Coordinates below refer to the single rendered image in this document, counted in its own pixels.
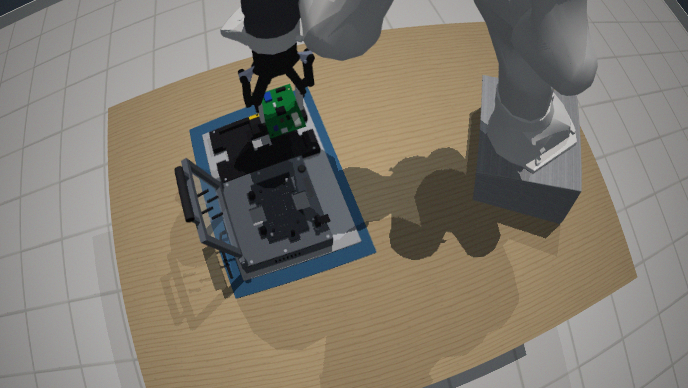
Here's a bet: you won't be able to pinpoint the green circuit board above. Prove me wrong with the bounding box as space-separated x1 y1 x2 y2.
262 84 306 139

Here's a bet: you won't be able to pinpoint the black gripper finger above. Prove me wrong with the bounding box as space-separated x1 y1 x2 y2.
238 66 275 124
282 48 315 110

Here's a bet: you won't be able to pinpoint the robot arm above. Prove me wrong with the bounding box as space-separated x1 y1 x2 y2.
220 0 598 173

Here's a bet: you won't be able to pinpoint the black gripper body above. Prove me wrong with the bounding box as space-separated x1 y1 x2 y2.
251 42 300 78

